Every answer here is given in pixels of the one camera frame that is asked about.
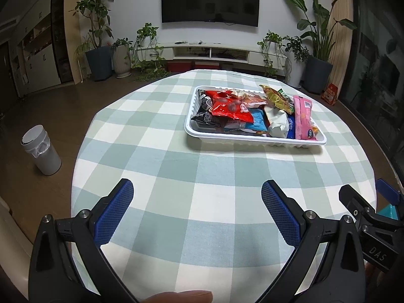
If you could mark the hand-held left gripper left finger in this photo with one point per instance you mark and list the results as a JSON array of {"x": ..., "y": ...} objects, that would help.
[{"x": 115, "y": 211}]

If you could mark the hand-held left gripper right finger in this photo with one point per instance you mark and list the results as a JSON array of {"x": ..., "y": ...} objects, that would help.
[{"x": 281, "y": 214}]

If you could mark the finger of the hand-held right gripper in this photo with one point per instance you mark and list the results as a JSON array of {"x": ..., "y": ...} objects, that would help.
[
  {"x": 388, "y": 191},
  {"x": 352, "y": 198}
]

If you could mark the white snack packet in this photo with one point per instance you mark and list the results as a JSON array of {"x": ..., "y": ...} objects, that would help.
[{"x": 277, "y": 123}]

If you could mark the pink snack packet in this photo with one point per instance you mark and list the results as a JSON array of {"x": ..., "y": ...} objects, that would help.
[{"x": 304, "y": 116}]

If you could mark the light blue snack packet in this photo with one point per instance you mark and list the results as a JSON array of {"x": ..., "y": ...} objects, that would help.
[{"x": 257, "y": 121}]

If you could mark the white plastic tray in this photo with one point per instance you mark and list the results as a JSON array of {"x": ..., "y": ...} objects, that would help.
[{"x": 202, "y": 134}]

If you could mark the red packet with brown balls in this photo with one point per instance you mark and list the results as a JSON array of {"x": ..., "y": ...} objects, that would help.
[{"x": 232, "y": 109}]

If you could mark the gold snack packet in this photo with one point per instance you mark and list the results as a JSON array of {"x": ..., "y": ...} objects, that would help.
[{"x": 274, "y": 97}]

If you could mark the black snack packet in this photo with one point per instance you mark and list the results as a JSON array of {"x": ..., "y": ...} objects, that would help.
[{"x": 205, "y": 110}]

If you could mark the person's right forearm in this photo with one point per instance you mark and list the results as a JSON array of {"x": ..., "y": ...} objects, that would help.
[{"x": 370, "y": 268}]

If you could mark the person's left hand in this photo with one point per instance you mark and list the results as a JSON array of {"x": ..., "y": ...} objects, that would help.
[{"x": 183, "y": 297}]

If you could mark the teal plastic stool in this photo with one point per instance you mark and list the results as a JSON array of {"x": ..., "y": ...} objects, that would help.
[{"x": 387, "y": 211}]

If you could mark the green checked tablecloth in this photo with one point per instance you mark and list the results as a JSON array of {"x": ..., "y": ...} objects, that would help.
[{"x": 189, "y": 180}]

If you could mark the white trash bin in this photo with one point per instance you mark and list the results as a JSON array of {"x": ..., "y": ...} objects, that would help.
[{"x": 42, "y": 151}]

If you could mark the red paper bag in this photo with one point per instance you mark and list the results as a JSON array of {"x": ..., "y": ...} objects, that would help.
[{"x": 329, "y": 94}]

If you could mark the glass sliding door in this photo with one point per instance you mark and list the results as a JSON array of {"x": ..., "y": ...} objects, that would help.
[{"x": 375, "y": 79}]

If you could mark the large-leaf plant in dark pot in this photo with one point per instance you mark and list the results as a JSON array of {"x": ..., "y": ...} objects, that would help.
[{"x": 317, "y": 74}]

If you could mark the small plant in white pot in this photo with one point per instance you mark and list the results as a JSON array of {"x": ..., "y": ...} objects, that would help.
[{"x": 296, "y": 69}]

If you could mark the plant in ribbed white pot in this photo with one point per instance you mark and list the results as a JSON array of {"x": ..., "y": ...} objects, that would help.
[{"x": 121, "y": 63}]

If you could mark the leafy tree in grey-blue pot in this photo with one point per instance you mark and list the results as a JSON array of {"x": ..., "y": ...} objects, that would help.
[{"x": 97, "y": 63}]

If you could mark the trailing green vine plant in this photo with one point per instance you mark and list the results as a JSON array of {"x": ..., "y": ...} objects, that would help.
[{"x": 148, "y": 53}]

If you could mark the vine plant on stand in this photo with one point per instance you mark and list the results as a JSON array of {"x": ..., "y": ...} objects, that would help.
[{"x": 271, "y": 47}]

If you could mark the white television cabinet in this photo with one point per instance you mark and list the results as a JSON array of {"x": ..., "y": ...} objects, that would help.
[{"x": 221, "y": 52}]

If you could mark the beige curtain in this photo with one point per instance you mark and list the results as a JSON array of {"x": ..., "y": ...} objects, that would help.
[{"x": 341, "y": 12}]

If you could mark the white wall cabinets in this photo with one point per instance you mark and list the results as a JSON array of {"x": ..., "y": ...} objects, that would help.
[{"x": 38, "y": 53}]

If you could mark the wall-mounted black television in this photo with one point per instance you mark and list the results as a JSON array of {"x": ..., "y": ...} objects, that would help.
[{"x": 210, "y": 0}]

